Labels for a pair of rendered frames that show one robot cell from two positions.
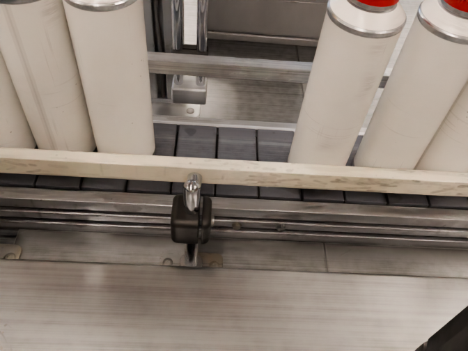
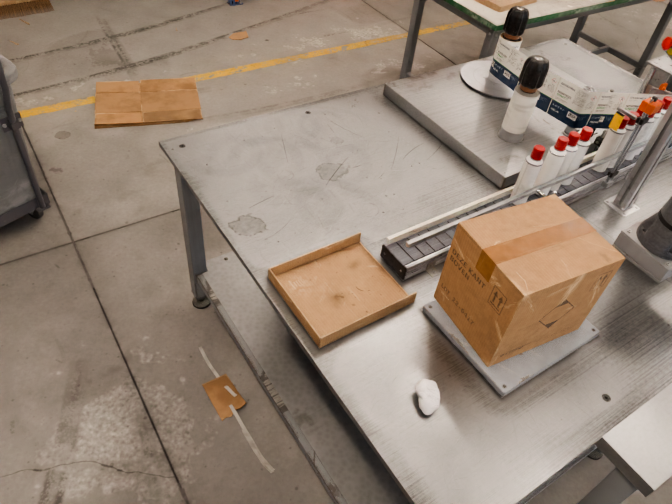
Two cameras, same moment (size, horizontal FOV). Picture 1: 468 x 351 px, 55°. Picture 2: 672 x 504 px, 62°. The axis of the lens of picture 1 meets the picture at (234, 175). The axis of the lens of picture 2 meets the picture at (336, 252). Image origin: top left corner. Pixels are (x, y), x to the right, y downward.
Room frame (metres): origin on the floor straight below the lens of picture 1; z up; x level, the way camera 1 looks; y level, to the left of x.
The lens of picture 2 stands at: (1.17, -1.51, 1.96)
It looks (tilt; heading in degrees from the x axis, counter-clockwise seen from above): 45 degrees down; 147
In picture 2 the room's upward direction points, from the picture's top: 8 degrees clockwise
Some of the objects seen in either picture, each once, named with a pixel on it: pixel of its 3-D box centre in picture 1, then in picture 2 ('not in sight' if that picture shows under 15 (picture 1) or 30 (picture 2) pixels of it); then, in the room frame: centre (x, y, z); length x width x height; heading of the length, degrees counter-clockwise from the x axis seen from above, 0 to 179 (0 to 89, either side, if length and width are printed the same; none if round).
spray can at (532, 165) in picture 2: not in sight; (528, 175); (0.30, -0.29, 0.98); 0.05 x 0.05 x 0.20
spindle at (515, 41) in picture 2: not in sight; (508, 44); (-0.34, 0.16, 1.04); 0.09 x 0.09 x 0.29
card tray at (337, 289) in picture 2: not in sight; (341, 285); (0.36, -0.95, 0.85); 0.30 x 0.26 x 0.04; 95
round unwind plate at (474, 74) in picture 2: not in sight; (497, 79); (-0.34, 0.16, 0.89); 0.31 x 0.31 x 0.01
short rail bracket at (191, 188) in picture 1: (193, 230); not in sight; (0.19, 0.03, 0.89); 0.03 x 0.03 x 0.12; 5
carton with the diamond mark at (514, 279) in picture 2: not in sight; (521, 278); (0.62, -0.60, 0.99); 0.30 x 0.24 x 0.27; 88
